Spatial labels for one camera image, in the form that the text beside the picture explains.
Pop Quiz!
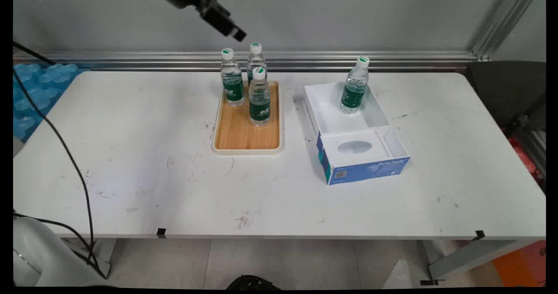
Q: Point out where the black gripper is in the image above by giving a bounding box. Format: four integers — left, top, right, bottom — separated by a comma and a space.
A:
192, 0, 247, 42

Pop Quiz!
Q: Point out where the green label water bottle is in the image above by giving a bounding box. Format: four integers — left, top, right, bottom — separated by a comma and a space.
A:
248, 67, 272, 128
247, 43, 268, 86
340, 56, 371, 115
220, 48, 246, 108

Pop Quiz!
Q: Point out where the wooden tray with cream rim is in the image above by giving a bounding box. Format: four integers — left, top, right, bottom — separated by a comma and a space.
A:
212, 80, 285, 156

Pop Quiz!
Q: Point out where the white and blue cardboard box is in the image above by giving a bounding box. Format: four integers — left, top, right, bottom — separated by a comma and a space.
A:
303, 79, 411, 186

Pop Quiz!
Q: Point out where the black round object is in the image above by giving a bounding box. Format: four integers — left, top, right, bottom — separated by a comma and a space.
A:
226, 275, 282, 291

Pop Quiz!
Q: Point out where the dark grey chair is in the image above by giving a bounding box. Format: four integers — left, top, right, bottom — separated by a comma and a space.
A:
466, 60, 546, 129

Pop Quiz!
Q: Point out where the red patterned object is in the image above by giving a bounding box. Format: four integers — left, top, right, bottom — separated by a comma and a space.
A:
501, 126, 545, 186

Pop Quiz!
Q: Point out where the white table leg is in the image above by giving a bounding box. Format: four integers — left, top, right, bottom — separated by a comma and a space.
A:
419, 239, 534, 286

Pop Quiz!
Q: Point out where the orange box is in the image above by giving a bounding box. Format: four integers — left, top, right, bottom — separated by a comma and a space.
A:
492, 240, 546, 288

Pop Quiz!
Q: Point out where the aluminium frame rail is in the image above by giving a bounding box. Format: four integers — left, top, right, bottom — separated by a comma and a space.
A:
13, 50, 480, 72

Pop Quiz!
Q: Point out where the long black cable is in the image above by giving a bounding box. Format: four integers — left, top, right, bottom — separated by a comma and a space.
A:
13, 41, 109, 280

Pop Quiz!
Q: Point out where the aluminium frame post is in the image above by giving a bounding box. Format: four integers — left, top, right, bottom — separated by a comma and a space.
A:
472, 0, 541, 60

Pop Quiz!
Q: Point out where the short black cable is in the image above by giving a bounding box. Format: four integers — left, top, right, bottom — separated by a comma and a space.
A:
13, 211, 101, 268

